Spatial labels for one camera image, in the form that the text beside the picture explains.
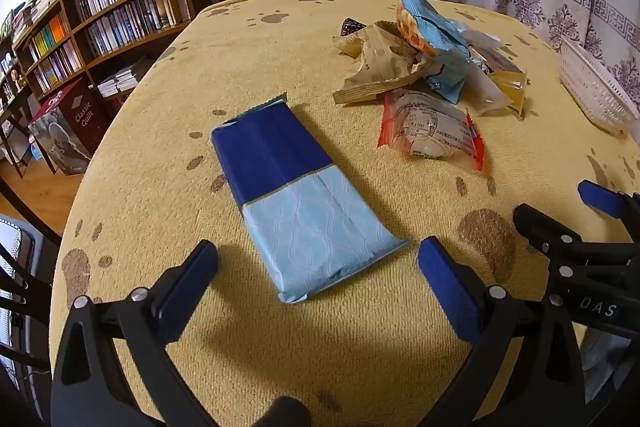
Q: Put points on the black candy wrapper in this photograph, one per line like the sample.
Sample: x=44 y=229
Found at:
x=352 y=28

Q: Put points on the yellow paw-print tablecloth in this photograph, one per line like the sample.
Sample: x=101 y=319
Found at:
x=240 y=57

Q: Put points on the red-edged clear snack packet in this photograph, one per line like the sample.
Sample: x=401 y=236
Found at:
x=430 y=129

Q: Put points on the light blue snack bag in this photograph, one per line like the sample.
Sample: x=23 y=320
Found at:
x=425 y=17

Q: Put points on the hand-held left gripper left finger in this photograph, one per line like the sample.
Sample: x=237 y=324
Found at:
x=190 y=287

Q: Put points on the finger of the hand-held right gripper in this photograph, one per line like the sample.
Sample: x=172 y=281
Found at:
x=537 y=224
x=602 y=198

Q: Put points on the beige snack packet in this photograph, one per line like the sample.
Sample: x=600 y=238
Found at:
x=375 y=62

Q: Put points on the white plastic basket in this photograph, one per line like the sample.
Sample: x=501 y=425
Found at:
x=595 y=87

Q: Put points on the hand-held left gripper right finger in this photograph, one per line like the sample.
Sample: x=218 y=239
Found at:
x=447 y=292

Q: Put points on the clear round cake packet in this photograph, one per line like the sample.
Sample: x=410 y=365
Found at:
x=482 y=87

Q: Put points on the yellow clear snack packet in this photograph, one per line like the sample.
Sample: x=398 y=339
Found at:
x=510 y=89

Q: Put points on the wooden bookshelf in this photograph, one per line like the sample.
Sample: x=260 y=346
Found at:
x=125 y=12

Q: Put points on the dark wooden chair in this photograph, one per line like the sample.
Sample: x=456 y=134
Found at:
x=20 y=287

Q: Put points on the maroon cardboard box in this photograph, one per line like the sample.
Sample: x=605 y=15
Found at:
x=70 y=127

